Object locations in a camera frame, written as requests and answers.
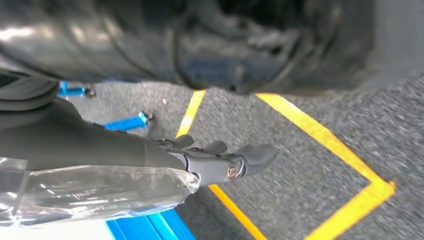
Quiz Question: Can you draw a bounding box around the blue metal shelf rack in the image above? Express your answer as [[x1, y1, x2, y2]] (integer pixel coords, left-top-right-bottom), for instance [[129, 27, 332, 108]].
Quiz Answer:
[[105, 208, 197, 240], [56, 79, 156, 132]]

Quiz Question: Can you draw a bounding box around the dark robot body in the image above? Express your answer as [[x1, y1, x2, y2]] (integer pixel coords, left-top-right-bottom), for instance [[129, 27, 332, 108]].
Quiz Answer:
[[165, 0, 424, 98]]

